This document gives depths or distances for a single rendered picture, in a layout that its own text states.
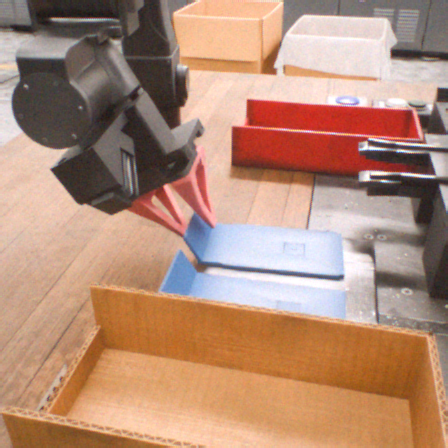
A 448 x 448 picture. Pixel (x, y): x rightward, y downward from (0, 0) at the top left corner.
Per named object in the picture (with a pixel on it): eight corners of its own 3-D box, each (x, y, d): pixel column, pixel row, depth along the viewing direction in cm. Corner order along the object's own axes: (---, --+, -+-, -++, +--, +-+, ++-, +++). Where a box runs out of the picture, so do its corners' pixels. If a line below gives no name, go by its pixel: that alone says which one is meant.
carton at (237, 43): (201, 90, 343) (198, -4, 312) (280, 97, 330) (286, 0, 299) (168, 120, 295) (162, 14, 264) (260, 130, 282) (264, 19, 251)
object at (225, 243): (197, 224, 55) (197, 200, 54) (341, 236, 53) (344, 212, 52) (183, 262, 49) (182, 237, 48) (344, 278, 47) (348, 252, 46)
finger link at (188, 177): (228, 237, 48) (176, 156, 44) (167, 260, 51) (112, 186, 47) (238, 200, 54) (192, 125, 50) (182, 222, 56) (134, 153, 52)
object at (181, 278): (179, 273, 48) (177, 248, 46) (344, 294, 45) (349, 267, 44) (156, 325, 42) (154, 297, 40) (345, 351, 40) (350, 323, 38)
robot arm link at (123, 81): (135, 112, 42) (83, 34, 39) (81, 141, 44) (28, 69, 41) (152, 86, 48) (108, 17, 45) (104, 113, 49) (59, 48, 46)
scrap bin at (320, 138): (245, 134, 82) (246, 97, 79) (407, 147, 78) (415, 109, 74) (230, 165, 72) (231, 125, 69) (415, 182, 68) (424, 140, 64)
